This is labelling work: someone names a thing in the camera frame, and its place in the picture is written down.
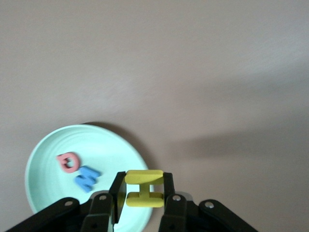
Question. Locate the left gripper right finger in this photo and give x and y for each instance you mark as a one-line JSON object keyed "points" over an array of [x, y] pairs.
{"points": [[169, 186]]}

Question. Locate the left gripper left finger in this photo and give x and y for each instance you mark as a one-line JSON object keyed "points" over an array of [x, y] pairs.
{"points": [[120, 193]]}

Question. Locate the yellow uppercase letter H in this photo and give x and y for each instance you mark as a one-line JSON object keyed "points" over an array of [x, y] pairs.
{"points": [[144, 177]]}

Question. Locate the blue uppercase letter M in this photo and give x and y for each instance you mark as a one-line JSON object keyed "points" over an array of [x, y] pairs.
{"points": [[87, 178]]}

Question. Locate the red uppercase letter Q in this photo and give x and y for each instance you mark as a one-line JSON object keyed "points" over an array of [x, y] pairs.
{"points": [[64, 168]]}

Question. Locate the green plate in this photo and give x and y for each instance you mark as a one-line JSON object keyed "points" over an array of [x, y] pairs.
{"points": [[48, 183]]}

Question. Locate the brown table cover sheet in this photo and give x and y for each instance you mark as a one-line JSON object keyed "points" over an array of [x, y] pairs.
{"points": [[169, 72]]}

